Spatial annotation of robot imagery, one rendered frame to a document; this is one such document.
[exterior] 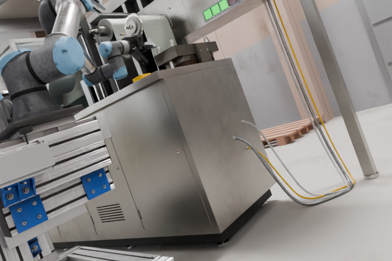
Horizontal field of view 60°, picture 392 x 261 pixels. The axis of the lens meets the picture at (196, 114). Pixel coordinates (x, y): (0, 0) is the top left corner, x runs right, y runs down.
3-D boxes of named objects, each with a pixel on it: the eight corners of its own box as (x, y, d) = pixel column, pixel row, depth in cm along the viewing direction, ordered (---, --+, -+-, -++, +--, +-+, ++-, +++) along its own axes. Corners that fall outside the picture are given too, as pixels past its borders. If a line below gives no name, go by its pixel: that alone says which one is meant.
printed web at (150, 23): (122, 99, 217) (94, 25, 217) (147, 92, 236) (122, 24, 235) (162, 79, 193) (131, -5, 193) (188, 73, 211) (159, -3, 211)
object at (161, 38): (154, 61, 193) (143, 30, 193) (181, 57, 211) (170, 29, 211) (155, 60, 193) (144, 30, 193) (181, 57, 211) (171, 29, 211)
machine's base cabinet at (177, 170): (14, 255, 315) (-19, 168, 315) (74, 222, 365) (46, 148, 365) (227, 254, 155) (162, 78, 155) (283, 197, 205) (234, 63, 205)
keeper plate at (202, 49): (199, 63, 190) (193, 45, 190) (210, 62, 197) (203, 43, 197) (203, 62, 188) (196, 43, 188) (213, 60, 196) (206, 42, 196)
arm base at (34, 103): (21, 121, 103) (10, 90, 103) (9, 130, 114) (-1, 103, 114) (68, 109, 114) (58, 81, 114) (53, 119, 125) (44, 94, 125)
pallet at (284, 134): (329, 122, 409) (325, 113, 409) (291, 144, 356) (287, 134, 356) (255, 138, 502) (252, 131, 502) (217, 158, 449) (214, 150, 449)
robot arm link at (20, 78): (24, 98, 121) (11, 63, 121) (58, 85, 119) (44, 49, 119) (1, 98, 109) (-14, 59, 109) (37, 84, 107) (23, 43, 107)
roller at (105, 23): (102, 46, 217) (95, 25, 217) (132, 43, 236) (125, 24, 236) (115, 36, 208) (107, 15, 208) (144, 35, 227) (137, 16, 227)
